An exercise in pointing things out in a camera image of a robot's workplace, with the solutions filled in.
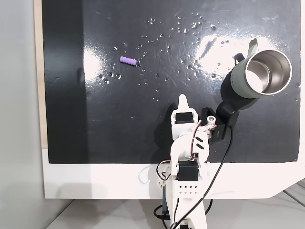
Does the purple ribbed pen grip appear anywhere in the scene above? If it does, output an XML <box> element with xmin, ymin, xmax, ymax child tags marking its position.
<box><xmin>120</xmin><ymin>56</ymin><xmax>138</xmax><ymax>67</ymax></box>

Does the green steel-lined mug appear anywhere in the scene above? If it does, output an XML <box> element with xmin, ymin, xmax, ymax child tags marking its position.
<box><xmin>230</xmin><ymin>38</ymin><xmax>293</xmax><ymax>99</ymax></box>

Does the black glossy mat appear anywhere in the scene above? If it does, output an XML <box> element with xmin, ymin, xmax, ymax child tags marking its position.
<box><xmin>41</xmin><ymin>0</ymin><xmax>301</xmax><ymax>165</ymax></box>

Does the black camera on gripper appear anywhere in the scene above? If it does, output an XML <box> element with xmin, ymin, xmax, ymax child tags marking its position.
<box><xmin>202</xmin><ymin>71</ymin><xmax>260</xmax><ymax>146</ymax></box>

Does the black camera cable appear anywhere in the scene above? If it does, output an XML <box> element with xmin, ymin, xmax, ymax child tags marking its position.
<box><xmin>169</xmin><ymin>110</ymin><xmax>239</xmax><ymax>229</ymax></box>

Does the black base cable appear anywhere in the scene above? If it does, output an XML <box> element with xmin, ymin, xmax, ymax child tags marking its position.
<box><xmin>153</xmin><ymin>199</ymin><xmax>213</xmax><ymax>229</ymax></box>

